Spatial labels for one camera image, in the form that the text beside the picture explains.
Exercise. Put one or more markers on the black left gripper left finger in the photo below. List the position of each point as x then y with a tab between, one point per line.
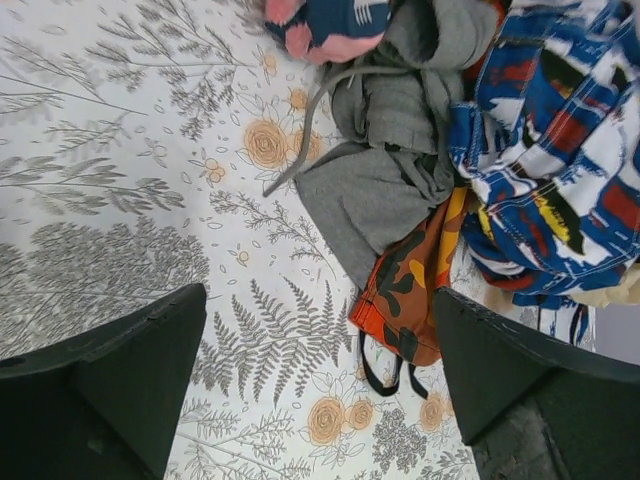
104	404

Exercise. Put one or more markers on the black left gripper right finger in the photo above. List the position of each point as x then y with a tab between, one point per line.
534	407

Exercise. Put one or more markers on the orange brown camouflage cloth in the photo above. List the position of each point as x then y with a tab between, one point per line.
396	305

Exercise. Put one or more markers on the blue white red patterned cloth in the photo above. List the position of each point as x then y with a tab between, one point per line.
549	145

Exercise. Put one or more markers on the grey knit cloth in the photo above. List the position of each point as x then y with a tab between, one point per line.
392	107

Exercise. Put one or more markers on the cream cloth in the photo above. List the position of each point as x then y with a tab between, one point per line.
627	292

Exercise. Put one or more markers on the pink navy patterned cloth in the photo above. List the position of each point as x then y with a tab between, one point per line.
321	31

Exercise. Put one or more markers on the floral table mat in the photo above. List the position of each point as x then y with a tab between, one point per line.
137	138

